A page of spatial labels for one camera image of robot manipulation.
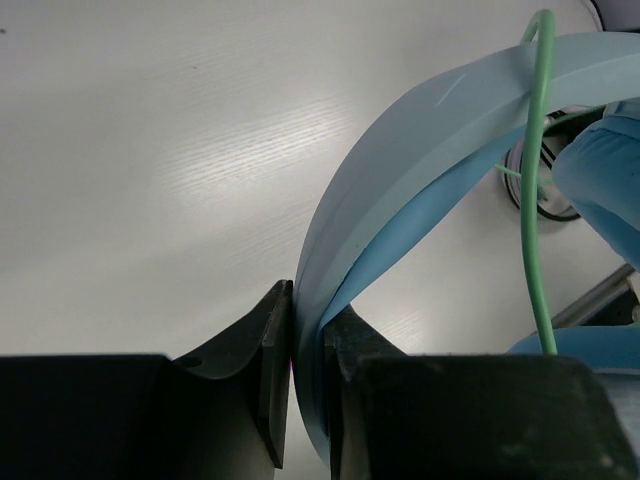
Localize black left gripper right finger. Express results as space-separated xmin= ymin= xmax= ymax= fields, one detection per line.
xmin=323 ymin=309 xmax=635 ymax=479

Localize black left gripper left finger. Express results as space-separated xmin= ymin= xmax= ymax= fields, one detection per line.
xmin=1 ymin=280 xmax=293 ymax=479

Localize metal rail strip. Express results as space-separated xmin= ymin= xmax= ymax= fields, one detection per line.
xmin=552 ymin=264 xmax=639 ymax=329

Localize green headphone cable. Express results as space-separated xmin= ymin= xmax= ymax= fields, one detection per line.
xmin=494 ymin=9 xmax=561 ymax=356

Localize light blue headphones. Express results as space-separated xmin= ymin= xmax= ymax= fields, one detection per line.
xmin=292 ymin=30 xmax=640 ymax=476

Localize clear tape roll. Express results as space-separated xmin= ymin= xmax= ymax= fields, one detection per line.
xmin=496 ymin=106 xmax=604 ymax=223

